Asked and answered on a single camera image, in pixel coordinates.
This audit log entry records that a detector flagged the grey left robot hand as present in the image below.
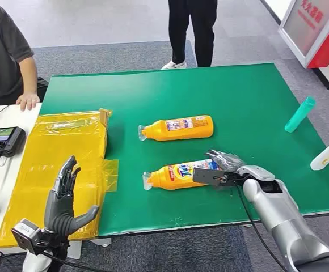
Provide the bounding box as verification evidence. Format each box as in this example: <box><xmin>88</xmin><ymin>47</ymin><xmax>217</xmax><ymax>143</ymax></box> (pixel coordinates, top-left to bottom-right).
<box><xmin>44</xmin><ymin>155</ymin><xmax>100</xmax><ymax>237</ymax></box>

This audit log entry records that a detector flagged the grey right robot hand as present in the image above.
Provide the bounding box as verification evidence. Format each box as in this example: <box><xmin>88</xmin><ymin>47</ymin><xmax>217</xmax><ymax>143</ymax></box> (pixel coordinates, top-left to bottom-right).
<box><xmin>204</xmin><ymin>149</ymin><xmax>247</xmax><ymax>174</ymax></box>

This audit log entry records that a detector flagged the orange Tide detergent bottle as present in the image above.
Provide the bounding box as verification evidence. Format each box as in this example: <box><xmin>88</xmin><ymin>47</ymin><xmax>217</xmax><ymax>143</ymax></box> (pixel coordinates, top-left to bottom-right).
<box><xmin>142</xmin><ymin>159</ymin><xmax>222</xmax><ymax>192</ymax></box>

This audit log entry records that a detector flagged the teal plastic bottle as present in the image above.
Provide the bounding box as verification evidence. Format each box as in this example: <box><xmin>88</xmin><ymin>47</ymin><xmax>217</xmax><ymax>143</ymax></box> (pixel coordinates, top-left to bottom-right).
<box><xmin>284</xmin><ymin>96</ymin><xmax>316</xmax><ymax>133</ymax></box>

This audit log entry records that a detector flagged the white plastic bottle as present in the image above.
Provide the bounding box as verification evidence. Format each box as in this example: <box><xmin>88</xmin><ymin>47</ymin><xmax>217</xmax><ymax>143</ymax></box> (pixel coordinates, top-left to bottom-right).
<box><xmin>310</xmin><ymin>133</ymin><xmax>329</xmax><ymax>171</ymax></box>

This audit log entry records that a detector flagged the yellow plastic wrapped box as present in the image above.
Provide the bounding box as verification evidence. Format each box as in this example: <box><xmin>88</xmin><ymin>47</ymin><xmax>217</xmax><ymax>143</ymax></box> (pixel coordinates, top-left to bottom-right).
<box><xmin>0</xmin><ymin>108</ymin><xmax>119</xmax><ymax>249</ymax></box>

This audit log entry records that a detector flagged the green table mat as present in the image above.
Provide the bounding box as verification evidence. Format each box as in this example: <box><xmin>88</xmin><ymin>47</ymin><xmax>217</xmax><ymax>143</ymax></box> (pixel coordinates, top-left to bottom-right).
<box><xmin>39</xmin><ymin>63</ymin><xmax>329</xmax><ymax>237</ymax></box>

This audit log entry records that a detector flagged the black handheld screen controller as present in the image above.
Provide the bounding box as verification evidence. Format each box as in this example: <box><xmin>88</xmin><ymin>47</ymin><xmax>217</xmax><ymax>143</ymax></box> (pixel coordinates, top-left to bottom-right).
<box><xmin>0</xmin><ymin>126</ymin><xmax>27</xmax><ymax>158</ymax></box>

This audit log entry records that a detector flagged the person's hand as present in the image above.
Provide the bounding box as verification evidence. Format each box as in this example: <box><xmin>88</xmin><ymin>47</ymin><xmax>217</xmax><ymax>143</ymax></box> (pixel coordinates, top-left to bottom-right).
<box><xmin>15</xmin><ymin>92</ymin><xmax>40</xmax><ymax>112</ymax></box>

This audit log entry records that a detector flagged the standing person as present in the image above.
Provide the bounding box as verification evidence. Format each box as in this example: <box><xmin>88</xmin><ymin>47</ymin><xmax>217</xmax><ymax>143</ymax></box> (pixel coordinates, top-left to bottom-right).
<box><xmin>160</xmin><ymin>0</ymin><xmax>219</xmax><ymax>71</ymax></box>

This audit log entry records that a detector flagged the red and white kiosk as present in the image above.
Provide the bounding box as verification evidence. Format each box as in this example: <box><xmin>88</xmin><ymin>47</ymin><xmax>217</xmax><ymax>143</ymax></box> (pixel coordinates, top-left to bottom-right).
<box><xmin>277</xmin><ymin>0</ymin><xmax>329</xmax><ymax>90</ymax></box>

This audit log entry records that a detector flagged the seated person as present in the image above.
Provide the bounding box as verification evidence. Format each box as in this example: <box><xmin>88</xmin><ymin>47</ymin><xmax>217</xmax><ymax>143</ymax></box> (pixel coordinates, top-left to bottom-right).
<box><xmin>0</xmin><ymin>0</ymin><xmax>49</xmax><ymax>108</ymax></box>

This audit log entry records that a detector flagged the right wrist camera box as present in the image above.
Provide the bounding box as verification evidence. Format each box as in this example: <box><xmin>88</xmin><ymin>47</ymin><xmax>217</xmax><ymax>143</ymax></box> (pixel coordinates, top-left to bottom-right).
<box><xmin>192</xmin><ymin>167</ymin><xmax>240</xmax><ymax>189</ymax></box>

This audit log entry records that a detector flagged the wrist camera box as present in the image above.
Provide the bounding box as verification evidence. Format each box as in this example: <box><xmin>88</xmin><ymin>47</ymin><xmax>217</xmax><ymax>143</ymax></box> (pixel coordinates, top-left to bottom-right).
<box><xmin>11</xmin><ymin>219</ymin><xmax>46</xmax><ymax>256</ymax></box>
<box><xmin>192</xmin><ymin>167</ymin><xmax>240</xmax><ymax>189</ymax></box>

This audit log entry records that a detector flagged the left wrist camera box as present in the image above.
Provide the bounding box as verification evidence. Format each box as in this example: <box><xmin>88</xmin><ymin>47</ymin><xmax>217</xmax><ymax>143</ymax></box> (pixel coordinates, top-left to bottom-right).
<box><xmin>11</xmin><ymin>219</ymin><xmax>46</xmax><ymax>256</ymax></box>

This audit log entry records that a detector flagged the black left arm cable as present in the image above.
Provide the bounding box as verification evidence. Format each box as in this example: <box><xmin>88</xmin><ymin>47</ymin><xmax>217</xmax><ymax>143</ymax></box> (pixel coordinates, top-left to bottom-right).
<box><xmin>39</xmin><ymin>249</ymin><xmax>108</xmax><ymax>272</ymax></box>

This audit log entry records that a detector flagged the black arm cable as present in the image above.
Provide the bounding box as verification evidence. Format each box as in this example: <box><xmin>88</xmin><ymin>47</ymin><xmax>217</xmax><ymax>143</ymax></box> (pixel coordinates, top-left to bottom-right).
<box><xmin>39</xmin><ymin>249</ymin><xmax>108</xmax><ymax>272</ymax></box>
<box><xmin>235</xmin><ymin>185</ymin><xmax>288</xmax><ymax>272</ymax></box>

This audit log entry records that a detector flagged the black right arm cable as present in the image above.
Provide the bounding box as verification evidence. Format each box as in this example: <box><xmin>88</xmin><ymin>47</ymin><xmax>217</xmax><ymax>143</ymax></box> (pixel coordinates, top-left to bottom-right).
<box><xmin>235</xmin><ymin>185</ymin><xmax>288</xmax><ymax>272</ymax></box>

